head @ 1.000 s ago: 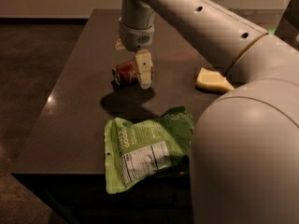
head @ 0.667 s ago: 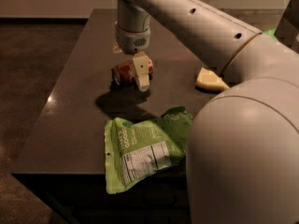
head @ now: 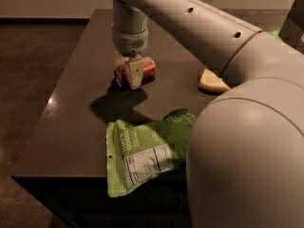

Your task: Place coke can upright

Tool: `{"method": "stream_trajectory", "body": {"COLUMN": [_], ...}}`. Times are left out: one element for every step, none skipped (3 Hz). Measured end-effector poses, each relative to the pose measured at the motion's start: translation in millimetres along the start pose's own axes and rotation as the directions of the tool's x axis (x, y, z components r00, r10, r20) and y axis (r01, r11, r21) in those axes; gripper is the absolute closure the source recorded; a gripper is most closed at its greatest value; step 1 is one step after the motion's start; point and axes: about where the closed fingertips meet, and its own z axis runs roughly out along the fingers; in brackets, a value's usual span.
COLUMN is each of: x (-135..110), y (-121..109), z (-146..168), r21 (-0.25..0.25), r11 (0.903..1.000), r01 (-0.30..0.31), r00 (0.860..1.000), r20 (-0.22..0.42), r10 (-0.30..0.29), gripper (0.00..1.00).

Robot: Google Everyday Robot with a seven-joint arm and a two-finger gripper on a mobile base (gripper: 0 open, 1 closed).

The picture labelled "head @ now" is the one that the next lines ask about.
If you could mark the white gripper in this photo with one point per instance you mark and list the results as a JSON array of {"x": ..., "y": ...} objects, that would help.
[{"x": 129, "y": 43}]

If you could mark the red coke can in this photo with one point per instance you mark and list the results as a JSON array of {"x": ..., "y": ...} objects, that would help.
[{"x": 121, "y": 72}]

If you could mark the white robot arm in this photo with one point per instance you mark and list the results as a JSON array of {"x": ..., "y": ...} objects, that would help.
[{"x": 245, "y": 159}]

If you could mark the yellow sponge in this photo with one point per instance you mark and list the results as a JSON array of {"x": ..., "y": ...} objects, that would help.
[{"x": 210, "y": 82}]

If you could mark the green snack bag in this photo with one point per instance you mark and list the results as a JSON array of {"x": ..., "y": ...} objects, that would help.
[{"x": 137, "y": 153}]

